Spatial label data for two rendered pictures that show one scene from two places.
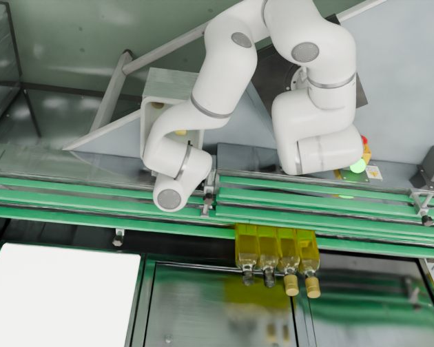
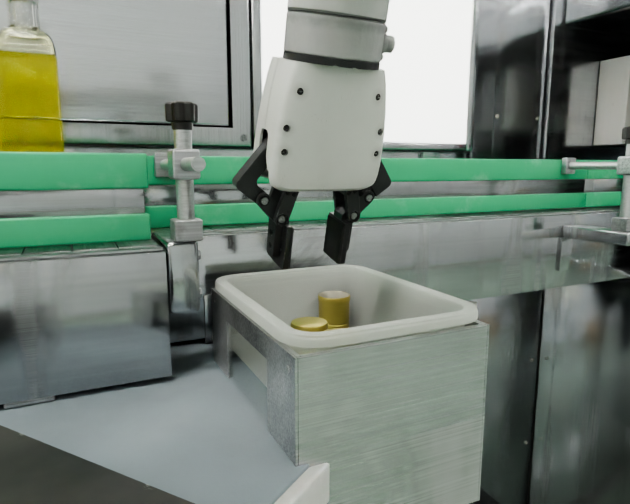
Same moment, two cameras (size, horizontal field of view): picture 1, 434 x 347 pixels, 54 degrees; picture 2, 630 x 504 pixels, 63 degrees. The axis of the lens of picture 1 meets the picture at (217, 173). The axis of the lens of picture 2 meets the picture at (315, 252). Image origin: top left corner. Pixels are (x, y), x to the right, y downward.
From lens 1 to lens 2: 0.91 m
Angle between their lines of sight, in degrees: 48
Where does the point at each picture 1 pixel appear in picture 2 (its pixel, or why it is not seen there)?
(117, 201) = not seen: hidden behind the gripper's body
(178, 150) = not seen: outside the picture
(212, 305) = (97, 21)
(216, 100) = not seen: outside the picture
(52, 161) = (488, 260)
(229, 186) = (115, 195)
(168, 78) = (427, 461)
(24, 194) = (505, 172)
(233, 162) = (113, 289)
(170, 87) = (418, 403)
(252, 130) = (56, 430)
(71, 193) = (438, 191)
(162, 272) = (214, 101)
